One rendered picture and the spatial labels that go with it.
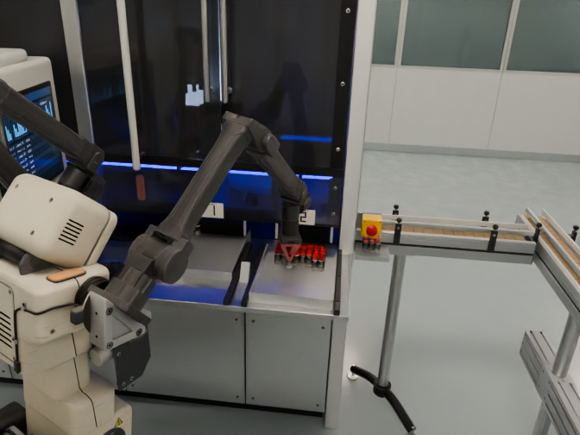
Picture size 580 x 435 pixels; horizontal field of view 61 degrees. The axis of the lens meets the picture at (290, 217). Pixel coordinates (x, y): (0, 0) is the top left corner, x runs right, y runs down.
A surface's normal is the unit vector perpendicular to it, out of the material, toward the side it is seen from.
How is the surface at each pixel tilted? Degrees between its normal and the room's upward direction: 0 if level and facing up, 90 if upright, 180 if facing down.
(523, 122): 90
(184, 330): 90
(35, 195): 48
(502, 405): 0
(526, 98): 90
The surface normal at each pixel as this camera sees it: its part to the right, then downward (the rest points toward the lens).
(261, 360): -0.11, 0.40
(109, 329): 0.83, 0.25
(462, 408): 0.04, -0.91
